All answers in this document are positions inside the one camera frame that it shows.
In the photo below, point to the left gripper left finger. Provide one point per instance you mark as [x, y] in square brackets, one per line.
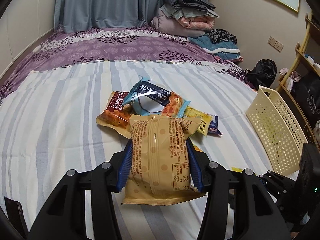
[63, 215]

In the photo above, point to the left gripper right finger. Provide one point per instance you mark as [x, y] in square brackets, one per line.
[255, 213]

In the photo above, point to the blue cracker pack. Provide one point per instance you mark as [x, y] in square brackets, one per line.
[213, 126]

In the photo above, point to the tan snack bag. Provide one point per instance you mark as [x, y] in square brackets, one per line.
[160, 173]

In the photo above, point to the yellow sandwich biscuit pack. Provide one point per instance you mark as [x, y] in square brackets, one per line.
[204, 119]

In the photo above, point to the red brown snack bag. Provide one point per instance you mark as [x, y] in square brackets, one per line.
[116, 115]

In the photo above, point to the light blue bread bag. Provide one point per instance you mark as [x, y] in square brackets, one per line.
[149, 98]

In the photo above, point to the black phone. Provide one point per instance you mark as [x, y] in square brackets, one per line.
[16, 216]

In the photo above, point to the cream perforated plastic basket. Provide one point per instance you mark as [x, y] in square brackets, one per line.
[278, 130]

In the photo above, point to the black Lanwei shopping bag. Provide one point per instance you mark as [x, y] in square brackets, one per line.
[306, 94]

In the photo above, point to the wooden shelf unit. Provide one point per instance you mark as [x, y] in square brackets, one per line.
[302, 64]

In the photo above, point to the black backpack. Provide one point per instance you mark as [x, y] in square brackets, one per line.
[263, 74]

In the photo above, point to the blue white blanket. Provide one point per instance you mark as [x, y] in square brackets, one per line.
[226, 50]

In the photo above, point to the purple floral bed cover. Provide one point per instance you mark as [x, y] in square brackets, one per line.
[123, 44]

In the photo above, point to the leopard print cloth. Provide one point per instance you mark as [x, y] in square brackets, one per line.
[221, 35]

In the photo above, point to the white wardrobe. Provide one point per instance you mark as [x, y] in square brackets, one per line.
[23, 22]

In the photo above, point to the folded quilt stack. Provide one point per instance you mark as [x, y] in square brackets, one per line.
[185, 18]

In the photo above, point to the blue curtain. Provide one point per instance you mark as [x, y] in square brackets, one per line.
[71, 16]

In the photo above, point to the wall outlet plate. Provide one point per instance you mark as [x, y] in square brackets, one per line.
[275, 44]

